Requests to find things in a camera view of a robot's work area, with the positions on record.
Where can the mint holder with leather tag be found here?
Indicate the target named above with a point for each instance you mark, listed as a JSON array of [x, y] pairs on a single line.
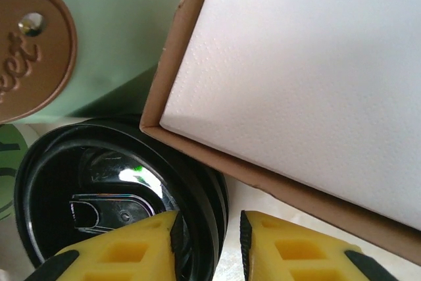
[[115, 31]]

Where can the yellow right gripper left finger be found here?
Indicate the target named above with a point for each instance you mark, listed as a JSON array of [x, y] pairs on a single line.
[[115, 254]]

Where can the brown cardboard box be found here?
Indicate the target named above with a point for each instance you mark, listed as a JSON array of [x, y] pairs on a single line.
[[167, 73]]

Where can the green coffee cup black lid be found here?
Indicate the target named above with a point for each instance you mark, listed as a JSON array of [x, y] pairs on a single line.
[[65, 169]]

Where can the white napkin stack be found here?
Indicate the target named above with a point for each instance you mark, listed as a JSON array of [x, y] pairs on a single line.
[[296, 80]]

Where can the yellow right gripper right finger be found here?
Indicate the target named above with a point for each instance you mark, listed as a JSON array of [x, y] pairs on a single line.
[[296, 254]]

